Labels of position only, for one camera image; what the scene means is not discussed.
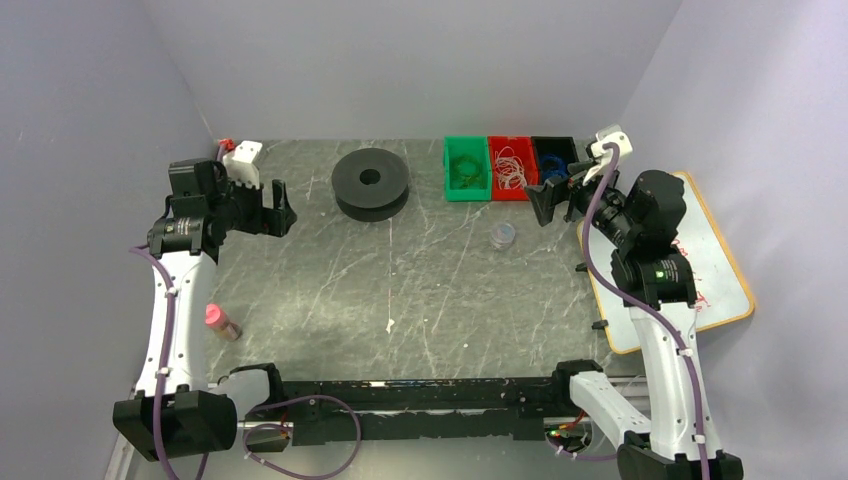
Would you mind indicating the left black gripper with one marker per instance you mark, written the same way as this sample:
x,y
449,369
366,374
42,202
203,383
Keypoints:
x,y
250,204

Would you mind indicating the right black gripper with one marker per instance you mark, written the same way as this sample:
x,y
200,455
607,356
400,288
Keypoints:
x,y
569,196

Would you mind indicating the black cable spool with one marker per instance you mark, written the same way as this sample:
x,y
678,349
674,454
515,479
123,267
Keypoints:
x,y
371,184

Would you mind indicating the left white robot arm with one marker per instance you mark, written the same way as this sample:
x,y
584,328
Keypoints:
x,y
173,411

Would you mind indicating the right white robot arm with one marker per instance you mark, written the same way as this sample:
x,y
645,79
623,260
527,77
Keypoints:
x,y
628,248

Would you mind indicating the black plastic bin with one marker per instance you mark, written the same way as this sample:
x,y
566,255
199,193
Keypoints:
x,y
553,154

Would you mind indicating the red plastic bin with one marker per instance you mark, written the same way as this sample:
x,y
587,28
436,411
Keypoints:
x,y
513,165

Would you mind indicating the clear round plastic container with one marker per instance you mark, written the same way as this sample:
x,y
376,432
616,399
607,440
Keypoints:
x,y
502,236

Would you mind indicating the green plastic bin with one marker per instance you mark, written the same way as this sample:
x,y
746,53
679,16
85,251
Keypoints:
x,y
467,167

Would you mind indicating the pink capped small bottle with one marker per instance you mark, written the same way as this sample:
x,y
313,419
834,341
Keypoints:
x,y
219,322

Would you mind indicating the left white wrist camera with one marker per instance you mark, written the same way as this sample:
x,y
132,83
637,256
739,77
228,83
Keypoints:
x,y
240,164

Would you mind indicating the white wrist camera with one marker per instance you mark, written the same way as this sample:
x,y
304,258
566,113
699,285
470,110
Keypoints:
x,y
240,164
611,146

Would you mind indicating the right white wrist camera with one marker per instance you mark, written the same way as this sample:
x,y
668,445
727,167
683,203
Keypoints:
x,y
611,146

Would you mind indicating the whiteboard with wooden frame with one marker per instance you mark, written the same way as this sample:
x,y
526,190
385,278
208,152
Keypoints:
x,y
722,293

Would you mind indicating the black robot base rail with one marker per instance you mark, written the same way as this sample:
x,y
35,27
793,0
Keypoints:
x,y
320,412

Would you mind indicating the aluminium extrusion frame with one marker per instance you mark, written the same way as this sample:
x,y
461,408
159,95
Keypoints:
x,y
124,461

